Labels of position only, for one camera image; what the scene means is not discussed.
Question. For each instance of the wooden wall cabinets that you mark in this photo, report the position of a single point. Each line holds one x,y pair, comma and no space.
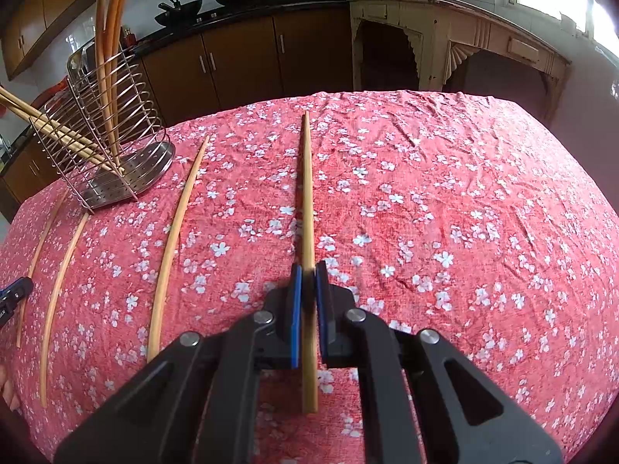
48,0

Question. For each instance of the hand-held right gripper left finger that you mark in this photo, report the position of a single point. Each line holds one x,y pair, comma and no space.
295,324

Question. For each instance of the red floral tablecloth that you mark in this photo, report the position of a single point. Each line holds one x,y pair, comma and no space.
435,203

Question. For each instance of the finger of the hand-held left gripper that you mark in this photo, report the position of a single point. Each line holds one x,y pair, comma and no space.
8,295
5,310

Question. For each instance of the black kitchen countertop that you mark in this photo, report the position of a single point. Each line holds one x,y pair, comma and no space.
290,5

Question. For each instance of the wooden chopstick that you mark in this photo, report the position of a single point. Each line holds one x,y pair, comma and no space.
29,118
307,193
39,246
100,14
53,299
29,107
171,246
116,9

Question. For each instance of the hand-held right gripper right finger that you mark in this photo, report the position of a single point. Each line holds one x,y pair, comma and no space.
323,319

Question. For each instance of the person's left hand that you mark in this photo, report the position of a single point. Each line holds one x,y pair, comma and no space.
8,389

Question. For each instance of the wooden base cabinets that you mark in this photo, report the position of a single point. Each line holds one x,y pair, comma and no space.
242,58

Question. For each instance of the cream carved side table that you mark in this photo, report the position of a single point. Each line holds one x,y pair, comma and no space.
459,24

